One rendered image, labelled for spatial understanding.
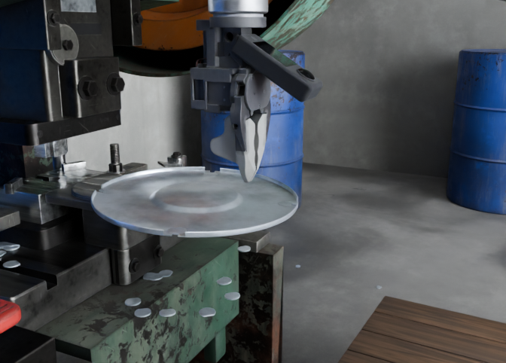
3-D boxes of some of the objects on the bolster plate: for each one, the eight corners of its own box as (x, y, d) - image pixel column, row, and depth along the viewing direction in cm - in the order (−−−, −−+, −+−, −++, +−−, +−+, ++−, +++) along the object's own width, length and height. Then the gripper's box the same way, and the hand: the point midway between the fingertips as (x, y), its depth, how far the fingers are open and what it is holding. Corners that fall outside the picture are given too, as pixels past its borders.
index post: (189, 202, 104) (187, 151, 101) (180, 206, 101) (178, 154, 99) (176, 200, 105) (175, 150, 102) (167, 204, 102) (165, 153, 100)
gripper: (220, 17, 76) (222, 169, 82) (184, 16, 69) (189, 184, 74) (278, 17, 73) (276, 175, 78) (247, 16, 65) (247, 192, 70)
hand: (253, 173), depth 75 cm, fingers closed
